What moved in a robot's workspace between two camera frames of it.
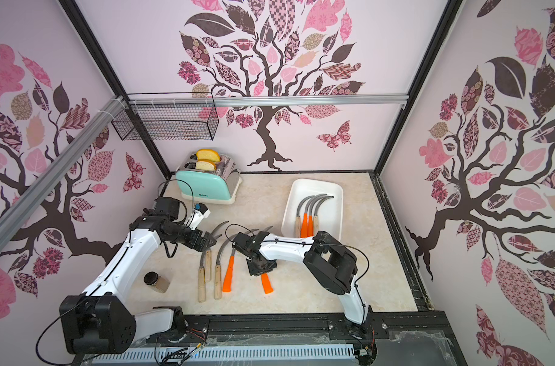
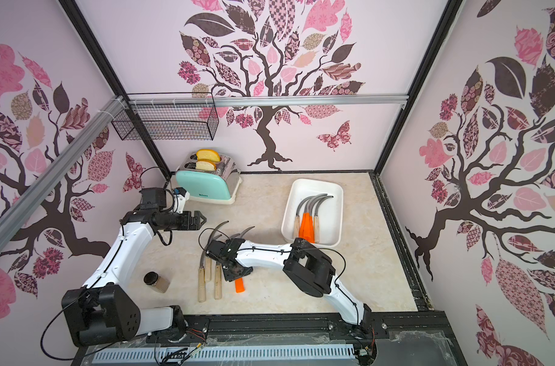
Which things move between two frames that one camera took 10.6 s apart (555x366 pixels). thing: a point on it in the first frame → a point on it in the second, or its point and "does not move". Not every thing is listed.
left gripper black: x=200 y=246 → x=186 y=224
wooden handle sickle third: x=218 y=270 does not move
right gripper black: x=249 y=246 → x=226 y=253
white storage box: x=329 y=212 does not move
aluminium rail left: x=18 y=210 does not move
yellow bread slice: x=208 y=155 does not move
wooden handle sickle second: x=208 y=257 does not move
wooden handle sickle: x=298 y=219 → x=315 y=224
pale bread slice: x=206 y=165 does not move
